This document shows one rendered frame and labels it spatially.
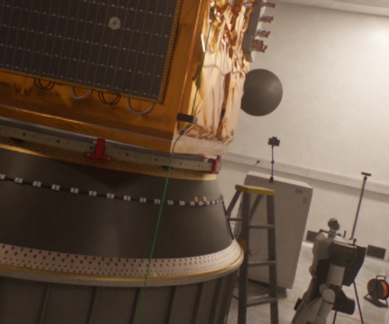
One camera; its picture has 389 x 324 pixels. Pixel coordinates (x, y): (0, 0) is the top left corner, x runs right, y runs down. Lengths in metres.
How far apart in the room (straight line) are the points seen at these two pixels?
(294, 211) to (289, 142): 4.14
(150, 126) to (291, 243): 4.49
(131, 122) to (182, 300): 0.94
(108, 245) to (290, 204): 4.23
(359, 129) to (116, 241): 8.56
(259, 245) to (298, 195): 0.88
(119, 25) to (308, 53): 8.57
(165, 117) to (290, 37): 8.64
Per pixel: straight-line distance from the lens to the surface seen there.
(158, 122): 1.80
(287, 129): 9.98
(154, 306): 2.16
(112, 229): 2.05
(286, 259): 6.13
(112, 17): 1.90
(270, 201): 3.97
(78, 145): 2.09
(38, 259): 1.99
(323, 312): 2.99
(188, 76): 1.83
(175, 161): 2.24
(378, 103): 10.29
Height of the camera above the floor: 1.83
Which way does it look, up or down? 2 degrees down
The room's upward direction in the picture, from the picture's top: 12 degrees clockwise
